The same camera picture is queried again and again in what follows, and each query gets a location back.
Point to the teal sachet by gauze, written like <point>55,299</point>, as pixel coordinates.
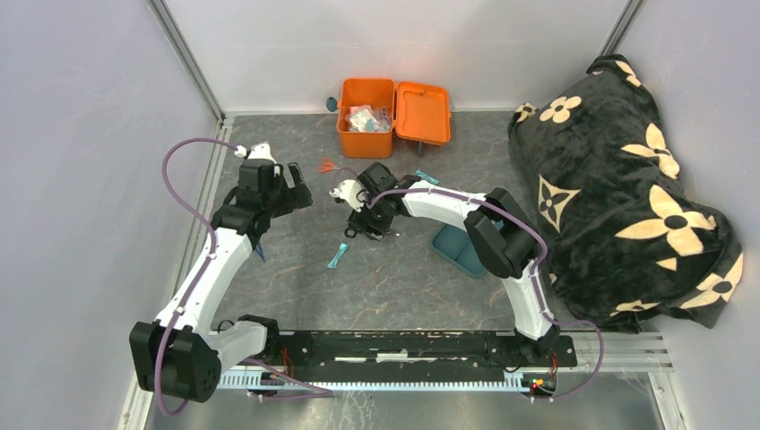
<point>343,248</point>

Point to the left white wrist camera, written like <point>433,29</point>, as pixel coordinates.
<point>258,152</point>

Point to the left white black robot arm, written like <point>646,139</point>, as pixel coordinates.
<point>176,355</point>

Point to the blue plaster packet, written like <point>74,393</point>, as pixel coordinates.
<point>376,125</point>

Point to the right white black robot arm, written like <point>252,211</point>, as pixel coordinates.
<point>505,242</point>

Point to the orange handled small scissors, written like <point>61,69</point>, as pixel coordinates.
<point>326,165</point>

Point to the blue tweezers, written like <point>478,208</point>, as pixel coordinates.
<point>259,251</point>

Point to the teal knob behind box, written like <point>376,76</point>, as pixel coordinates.
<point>332,104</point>

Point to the teal plastic tray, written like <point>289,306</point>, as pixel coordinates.
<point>454,246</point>

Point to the orange medicine kit box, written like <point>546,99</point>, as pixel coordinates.
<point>417,112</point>

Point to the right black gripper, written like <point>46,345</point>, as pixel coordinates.
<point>362,219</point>

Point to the black mounting base rail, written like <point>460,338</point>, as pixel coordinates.
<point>412,356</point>

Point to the black floral blanket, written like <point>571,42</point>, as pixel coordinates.
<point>625,243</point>

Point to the teal sachet near gloves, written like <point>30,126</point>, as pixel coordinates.
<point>426,177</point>

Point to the black handled scissors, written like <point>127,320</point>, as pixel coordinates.
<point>370,235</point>

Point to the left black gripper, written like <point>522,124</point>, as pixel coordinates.
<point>300,196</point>

